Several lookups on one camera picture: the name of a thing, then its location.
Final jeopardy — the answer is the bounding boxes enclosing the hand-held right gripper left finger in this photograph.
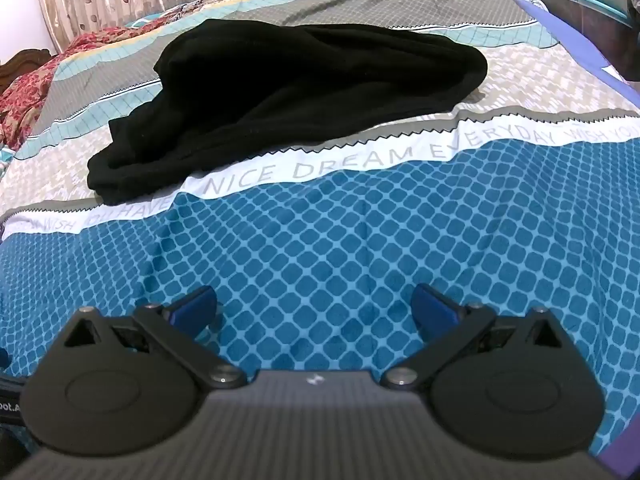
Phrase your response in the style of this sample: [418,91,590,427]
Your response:
[63,285,247,391]

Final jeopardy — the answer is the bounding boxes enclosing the red floral blanket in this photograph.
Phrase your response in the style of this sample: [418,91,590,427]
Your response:
[0,0,451,153]

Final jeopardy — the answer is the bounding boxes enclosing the brown wooden headboard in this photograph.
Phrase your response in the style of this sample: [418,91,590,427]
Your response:
[0,50,33,126]

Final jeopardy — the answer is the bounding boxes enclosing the black pants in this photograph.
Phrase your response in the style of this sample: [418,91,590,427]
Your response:
[86,18,489,206]

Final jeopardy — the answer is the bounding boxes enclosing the dark wooden furniture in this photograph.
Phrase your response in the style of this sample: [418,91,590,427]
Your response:
[520,0,640,83]

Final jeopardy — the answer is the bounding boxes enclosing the blue grey printed bed sheet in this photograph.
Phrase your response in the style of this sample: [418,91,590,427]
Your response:
[0,0,640,480]

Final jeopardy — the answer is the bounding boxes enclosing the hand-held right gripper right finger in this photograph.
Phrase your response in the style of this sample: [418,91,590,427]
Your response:
[380,283,565,391]

